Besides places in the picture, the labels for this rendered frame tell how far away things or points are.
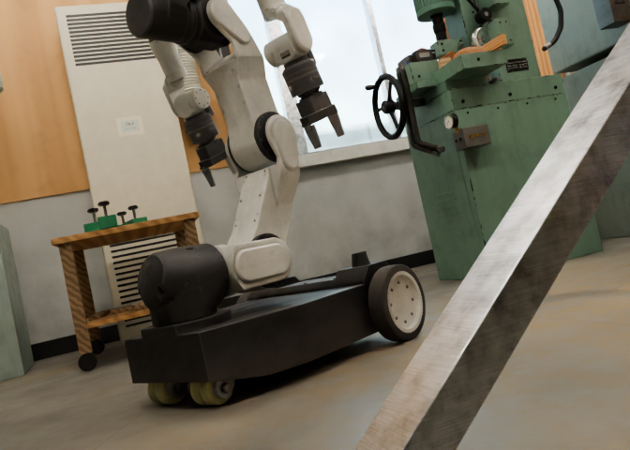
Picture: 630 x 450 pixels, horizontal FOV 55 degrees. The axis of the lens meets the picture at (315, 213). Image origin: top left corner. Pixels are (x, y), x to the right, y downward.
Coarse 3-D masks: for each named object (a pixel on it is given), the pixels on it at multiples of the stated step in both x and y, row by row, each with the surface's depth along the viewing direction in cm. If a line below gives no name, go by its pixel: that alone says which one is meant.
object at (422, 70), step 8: (408, 64) 257; (416, 64) 256; (424, 64) 258; (432, 64) 259; (408, 72) 258; (416, 72) 256; (424, 72) 257; (432, 72) 258; (408, 80) 259; (416, 80) 256; (424, 80) 257
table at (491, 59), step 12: (456, 60) 240; (468, 60) 237; (480, 60) 239; (492, 60) 241; (504, 60) 242; (444, 72) 249; (456, 72) 241; (468, 72) 244; (480, 72) 249; (420, 84) 254; (432, 84) 255; (420, 96) 271
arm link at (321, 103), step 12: (312, 72) 149; (288, 84) 151; (300, 84) 149; (312, 84) 149; (300, 96) 151; (312, 96) 150; (324, 96) 154; (300, 108) 151; (312, 108) 149; (324, 108) 152; (336, 108) 156; (300, 120) 151; (312, 120) 149
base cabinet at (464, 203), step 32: (512, 128) 255; (544, 128) 260; (416, 160) 284; (448, 160) 258; (480, 160) 249; (512, 160) 254; (448, 192) 263; (480, 192) 247; (512, 192) 252; (448, 224) 268; (480, 224) 246; (448, 256) 274; (576, 256) 258
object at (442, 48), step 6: (438, 42) 271; (444, 42) 272; (450, 42) 273; (456, 42) 273; (432, 48) 275; (438, 48) 271; (444, 48) 271; (450, 48) 272; (456, 48) 273; (438, 54) 272; (444, 54) 271
